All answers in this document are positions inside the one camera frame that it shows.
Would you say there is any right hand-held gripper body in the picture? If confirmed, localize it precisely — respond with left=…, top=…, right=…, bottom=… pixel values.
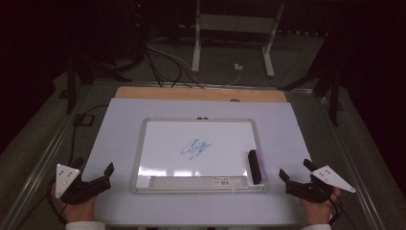
left=284, top=165, right=357, bottom=204

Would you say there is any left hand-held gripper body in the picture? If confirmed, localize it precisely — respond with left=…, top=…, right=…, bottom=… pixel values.
left=55, top=163, right=113, bottom=206

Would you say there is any black and purple eraser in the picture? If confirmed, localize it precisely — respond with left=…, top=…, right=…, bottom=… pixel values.
left=247, top=149, right=267, bottom=186

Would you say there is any silver framed whiteboard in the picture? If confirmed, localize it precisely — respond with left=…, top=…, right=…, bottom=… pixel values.
left=129, top=117, right=269, bottom=195

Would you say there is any person's right hand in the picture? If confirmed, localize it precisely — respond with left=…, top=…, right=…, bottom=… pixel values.
left=299, top=187, right=343, bottom=226

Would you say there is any person's left hand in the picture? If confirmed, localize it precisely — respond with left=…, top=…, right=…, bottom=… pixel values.
left=50, top=184, right=99, bottom=224

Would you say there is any black tripod stand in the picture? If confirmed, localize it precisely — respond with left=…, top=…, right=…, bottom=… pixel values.
left=277, top=61, right=344, bottom=127
left=58, top=52, right=132, bottom=115

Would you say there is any dark device with red light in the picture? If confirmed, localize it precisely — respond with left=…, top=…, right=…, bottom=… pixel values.
left=121, top=0, right=151, bottom=63

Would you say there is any white metal stand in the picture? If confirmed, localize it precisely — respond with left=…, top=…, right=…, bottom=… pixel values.
left=191, top=0, right=285, bottom=79

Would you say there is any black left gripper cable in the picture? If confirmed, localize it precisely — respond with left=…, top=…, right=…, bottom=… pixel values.
left=46, top=103, right=110, bottom=226

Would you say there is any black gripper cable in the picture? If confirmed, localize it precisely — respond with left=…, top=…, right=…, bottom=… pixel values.
left=46, top=103, right=110, bottom=226
left=327, top=191, right=345, bottom=226

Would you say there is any metal floor rail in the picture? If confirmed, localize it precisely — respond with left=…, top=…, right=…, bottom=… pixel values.
left=0, top=83, right=97, bottom=230
left=315, top=92, right=384, bottom=230

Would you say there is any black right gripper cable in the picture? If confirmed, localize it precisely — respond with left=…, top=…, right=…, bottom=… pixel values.
left=327, top=191, right=345, bottom=226

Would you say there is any black stand base plate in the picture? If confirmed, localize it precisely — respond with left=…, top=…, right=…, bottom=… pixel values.
left=73, top=112, right=96, bottom=127

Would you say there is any black floor cable bundle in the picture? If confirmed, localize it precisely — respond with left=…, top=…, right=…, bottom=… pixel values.
left=144, top=41, right=205, bottom=89

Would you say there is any white floor cable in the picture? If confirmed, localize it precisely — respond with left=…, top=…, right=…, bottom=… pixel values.
left=147, top=42, right=242, bottom=87

